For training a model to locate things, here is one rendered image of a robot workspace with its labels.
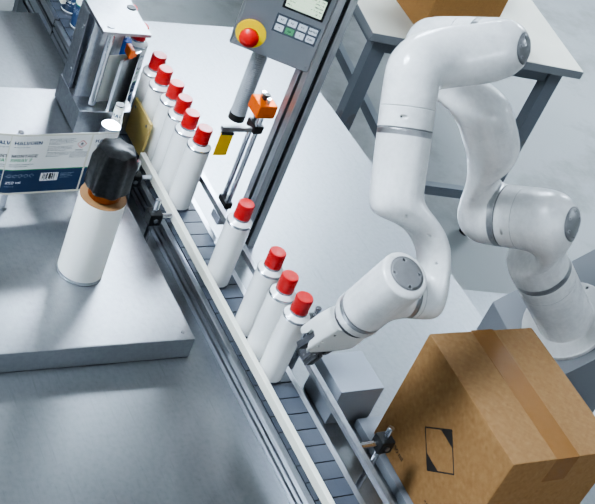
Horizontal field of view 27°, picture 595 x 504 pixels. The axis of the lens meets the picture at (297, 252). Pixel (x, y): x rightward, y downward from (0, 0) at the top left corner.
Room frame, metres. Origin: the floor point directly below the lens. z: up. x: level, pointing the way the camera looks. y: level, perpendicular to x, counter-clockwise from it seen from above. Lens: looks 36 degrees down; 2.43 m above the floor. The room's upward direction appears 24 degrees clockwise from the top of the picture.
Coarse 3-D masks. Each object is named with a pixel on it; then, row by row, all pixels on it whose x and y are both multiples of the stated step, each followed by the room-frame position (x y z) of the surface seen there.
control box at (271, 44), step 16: (256, 0) 2.14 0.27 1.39; (272, 0) 2.14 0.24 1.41; (336, 0) 2.15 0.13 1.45; (240, 16) 2.14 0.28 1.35; (256, 16) 2.14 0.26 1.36; (272, 16) 2.14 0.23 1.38; (288, 16) 2.14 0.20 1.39; (304, 16) 2.15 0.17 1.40; (272, 32) 2.14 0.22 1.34; (320, 32) 2.15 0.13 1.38; (256, 48) 2.14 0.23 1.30; (272, 48) 2.14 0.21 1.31; (288, 48) 2.14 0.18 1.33; (304, 48) 2.15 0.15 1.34; (288, 64) 2.15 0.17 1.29; (304, 64) 2.15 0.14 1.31
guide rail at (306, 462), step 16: (144, 160) 2.19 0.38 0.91; (160, 192) 2.12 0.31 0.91; (176, 224) 2.04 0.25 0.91; (192, 240) 2.00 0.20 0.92; (192, 256) 1.97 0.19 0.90; (208, 272) 1.93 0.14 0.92; (208, 288) 1.90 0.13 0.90; (224, 304) 1.86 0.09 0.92; (224, 320) 1.84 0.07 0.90; (240, 336) 1.79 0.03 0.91; (256, 368) 1.73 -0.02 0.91; (272, 400) 1.67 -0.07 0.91; (288, 432) 1.61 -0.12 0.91; (304, 448) 1.59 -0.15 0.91; (304, 464) 1.56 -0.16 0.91; (320, 480) 1.53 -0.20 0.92; (320, 496) 1.51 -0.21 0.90
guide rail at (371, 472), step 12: (204, 180) 2.15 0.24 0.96; (216, 204) 2.09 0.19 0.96; (252, 264) 1.95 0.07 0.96; (312, 372) 1.73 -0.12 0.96; (324, 384) 1.71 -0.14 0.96; (324, 396) 1.69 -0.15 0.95; (336, 408) 1.66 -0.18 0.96; (336, 420) 1.65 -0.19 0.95; (348, 432) 1.62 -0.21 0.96; (360, 444) 1.60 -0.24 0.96; (360, 456) 1.58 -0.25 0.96; (372, 468) 1.56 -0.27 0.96; (372, 480) 1.54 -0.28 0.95; (384, 492) 1.52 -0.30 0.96
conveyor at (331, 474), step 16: (160, 208) 2.10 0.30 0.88; (192, 208) 2.15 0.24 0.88; (192, 224) 2.10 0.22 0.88; (176, 240) 2.03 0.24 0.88; (208, 240) 2.07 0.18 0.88; (208, 256) 2.02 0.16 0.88; (224, 288) 1.95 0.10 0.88; (240, 304) 1.92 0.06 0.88; (240, 352) 1.79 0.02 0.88; (256, 384) 1.73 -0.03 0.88; (288, 384) 1.76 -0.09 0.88; (288, 400) 1.72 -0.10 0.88; (272, 416) 1.67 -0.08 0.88; (288, 416) 1.68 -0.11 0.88; (304, 416) 1.70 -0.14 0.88; (304, 432) 1.66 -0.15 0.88; (288, 448) 1.61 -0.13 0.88; (320, 448) 1.64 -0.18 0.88; (320, 464) 1.60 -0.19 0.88; (336, 464) 1.62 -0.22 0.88; (304, 480) 1.55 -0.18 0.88; (336, 480) 1.58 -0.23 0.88; (336, 496) 1.55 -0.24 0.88; (352, 496) 1.56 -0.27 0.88
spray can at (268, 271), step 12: (276, 252) 1.85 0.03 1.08; (264, 264) 1.85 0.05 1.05; (276, 264) 1.84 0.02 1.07; (264, 276) 1.83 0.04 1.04; (276, 276) 1.84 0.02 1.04; (252, 288) 1.84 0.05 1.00; (264, 288) 1.83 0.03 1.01; (252, 300) 1.83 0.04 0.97; (240, 312) 1.84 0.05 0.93; (252, 312) 1.83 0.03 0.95; (240, 324) 1.83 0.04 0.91; (252, 324) 1.83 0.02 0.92
